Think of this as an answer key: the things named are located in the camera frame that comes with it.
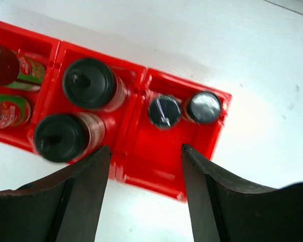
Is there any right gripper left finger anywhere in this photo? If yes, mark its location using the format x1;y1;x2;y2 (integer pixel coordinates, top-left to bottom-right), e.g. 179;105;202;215
0;145;111;241

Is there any silver-lid spice jar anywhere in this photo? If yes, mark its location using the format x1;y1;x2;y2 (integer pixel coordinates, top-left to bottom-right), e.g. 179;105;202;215
147;95;182;129

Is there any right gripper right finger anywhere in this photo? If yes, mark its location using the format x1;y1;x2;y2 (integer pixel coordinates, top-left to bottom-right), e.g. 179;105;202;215
181;144;303;241

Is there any red sauce bottle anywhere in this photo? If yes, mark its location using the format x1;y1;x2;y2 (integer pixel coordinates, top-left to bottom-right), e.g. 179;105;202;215
0;94;32;129
0;46;45;91

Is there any red three-compartment tray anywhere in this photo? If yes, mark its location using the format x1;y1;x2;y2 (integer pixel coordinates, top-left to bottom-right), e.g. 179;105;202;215
0;21;232;201

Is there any white salt shaker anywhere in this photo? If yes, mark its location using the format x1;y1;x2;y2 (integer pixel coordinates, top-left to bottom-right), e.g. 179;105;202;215
33;112;106;163
62;58;127;112

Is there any black-lid spice jar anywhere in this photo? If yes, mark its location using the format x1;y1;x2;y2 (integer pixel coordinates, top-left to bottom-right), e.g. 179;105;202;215
184;91;222;124

